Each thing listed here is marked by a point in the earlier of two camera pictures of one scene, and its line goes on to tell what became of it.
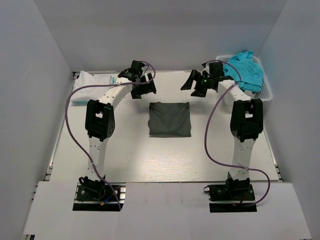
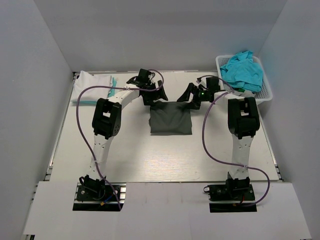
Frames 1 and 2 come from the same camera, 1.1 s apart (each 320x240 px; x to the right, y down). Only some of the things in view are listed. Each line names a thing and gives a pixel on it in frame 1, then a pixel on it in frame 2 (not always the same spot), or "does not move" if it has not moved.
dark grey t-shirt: (169, 119) does not move
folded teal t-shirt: (112, 85) does not move
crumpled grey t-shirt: (250, 94) does not move
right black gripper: (197, 76) → (195, 104)
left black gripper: (149, 87) → (157, 94)
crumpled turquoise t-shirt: (251, 74) does not move
